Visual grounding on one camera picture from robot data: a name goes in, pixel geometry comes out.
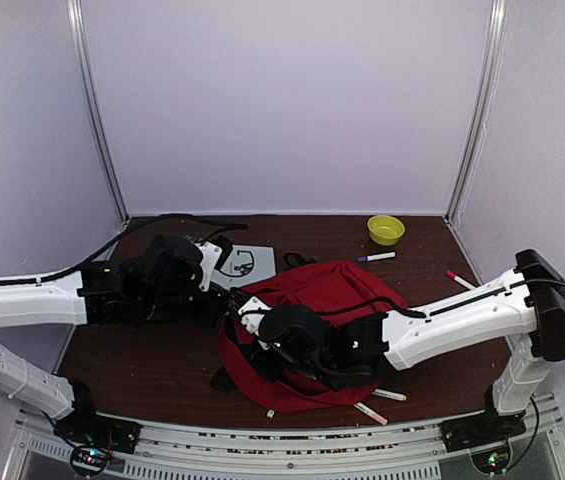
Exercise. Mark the red backpack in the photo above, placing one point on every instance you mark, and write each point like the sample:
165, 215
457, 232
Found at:
341, 293

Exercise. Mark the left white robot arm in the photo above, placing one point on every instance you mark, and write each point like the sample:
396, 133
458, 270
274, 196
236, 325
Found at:
92, 294

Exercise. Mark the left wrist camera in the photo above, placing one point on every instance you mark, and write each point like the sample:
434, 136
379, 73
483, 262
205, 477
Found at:
214, 252

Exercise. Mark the left aluminium frame post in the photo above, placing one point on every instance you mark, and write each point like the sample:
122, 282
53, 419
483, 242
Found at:
78, 33

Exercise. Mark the purple-capped white marker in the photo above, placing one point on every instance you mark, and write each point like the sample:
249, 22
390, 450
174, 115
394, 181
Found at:
376, 257

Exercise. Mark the yellow-green plastic bowl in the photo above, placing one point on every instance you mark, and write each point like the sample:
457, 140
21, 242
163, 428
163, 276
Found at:
385, 230

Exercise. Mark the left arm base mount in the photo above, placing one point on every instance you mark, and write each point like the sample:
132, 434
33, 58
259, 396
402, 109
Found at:
92, 437

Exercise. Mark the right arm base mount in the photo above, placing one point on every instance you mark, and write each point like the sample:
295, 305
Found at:
488, 435

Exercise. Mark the yellow-capped white marker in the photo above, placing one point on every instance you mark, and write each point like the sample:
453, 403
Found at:
390, 395

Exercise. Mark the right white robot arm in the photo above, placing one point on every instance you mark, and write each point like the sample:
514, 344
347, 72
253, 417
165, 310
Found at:
527, 301

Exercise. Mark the grey book with black logo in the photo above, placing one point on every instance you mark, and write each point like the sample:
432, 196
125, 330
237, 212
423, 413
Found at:
244, 266

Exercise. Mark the aluminium frame post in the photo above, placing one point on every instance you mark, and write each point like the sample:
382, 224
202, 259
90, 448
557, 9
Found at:
78, 33
484, 96

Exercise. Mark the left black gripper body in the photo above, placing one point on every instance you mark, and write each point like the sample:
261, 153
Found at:
169, 305

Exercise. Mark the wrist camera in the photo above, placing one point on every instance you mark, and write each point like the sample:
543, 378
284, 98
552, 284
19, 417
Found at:
250, 311
214, 252

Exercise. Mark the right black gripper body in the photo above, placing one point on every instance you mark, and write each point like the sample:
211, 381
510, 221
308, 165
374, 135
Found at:
320, 375

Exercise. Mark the red-capped white marker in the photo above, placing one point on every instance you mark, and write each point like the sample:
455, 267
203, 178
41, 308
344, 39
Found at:
461, 281

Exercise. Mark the right aluminium frame post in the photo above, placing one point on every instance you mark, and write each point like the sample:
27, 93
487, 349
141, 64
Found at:
484, 96

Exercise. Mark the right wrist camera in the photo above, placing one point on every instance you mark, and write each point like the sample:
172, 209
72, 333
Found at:
250, 311

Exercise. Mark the pink-capped white marker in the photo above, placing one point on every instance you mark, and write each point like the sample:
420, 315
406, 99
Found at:
369, 412

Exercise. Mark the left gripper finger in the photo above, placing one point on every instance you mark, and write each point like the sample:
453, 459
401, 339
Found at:
221, 295
224, 312

